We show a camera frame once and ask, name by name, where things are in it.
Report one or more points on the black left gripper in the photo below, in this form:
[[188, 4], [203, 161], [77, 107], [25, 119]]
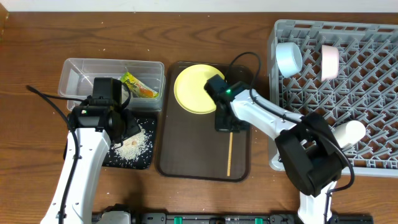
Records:
[[134, 127]]

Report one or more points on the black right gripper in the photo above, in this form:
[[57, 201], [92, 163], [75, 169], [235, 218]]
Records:
[[221, 127]]

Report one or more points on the wooden chopstick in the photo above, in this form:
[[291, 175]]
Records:
[[230, 148]]

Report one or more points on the green snack wrapper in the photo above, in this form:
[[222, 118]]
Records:
[[137, 87]]

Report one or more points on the yellow plate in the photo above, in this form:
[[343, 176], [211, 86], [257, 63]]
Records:
[[189, 88]]

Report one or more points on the blue bowl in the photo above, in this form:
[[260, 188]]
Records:
[[288, 58]]

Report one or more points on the small white cup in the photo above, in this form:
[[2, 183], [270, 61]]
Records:
[[349, 133]]

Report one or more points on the white pink rice bowl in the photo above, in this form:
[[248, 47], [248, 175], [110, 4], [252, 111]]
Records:
[[329, 63]]

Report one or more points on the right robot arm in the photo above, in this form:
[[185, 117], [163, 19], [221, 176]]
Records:
[[310, 152]]

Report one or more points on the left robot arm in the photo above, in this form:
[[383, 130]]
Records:
[[74, 196]]

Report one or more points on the grey dishwasher rack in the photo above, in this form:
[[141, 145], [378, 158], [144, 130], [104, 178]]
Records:
[[364, 90]]

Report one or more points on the pile of rice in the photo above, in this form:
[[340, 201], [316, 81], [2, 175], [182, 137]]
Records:
[[134, 146]]

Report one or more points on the black tray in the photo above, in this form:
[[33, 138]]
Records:
[[146, 158]]

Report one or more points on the brown serving tray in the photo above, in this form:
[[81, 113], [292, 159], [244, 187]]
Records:
[[190, 147]]

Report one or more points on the clear plastic bin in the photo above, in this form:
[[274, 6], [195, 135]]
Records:
[[78, 76]]

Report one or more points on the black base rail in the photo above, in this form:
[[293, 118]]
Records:
[[120, 213]]

